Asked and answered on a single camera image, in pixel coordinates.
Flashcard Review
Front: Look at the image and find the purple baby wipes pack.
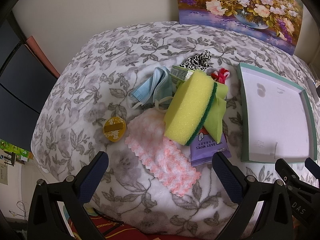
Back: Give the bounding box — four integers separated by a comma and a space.
190, 127, 232, 167

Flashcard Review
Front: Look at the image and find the lime green cloth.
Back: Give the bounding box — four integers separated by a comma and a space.
203, 81, 228, 143

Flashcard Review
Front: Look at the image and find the pink white fluffy cloth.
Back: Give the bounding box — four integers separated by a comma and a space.
125, 108, 201, 197

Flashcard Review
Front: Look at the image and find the yellow green sponge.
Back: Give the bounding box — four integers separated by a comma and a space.
164, 70, 217, 146

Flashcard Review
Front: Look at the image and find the leopard print scrunchie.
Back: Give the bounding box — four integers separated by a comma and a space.
180, 50, 212, 71

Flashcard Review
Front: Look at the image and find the green tissue pack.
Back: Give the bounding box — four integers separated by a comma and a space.
170, 66, 194, 83

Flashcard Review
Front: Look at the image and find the blue face mask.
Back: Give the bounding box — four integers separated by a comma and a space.
129, 67, 173, 113

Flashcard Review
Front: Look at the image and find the teal white shallow tray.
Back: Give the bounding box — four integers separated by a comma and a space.
237, 63, 317, 163

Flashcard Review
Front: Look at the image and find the dark cabinet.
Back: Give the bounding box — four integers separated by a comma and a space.
0, 13, 57, 151

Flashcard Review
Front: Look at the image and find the flower painting canvas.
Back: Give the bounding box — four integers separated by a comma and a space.
177, 0, 303, 54

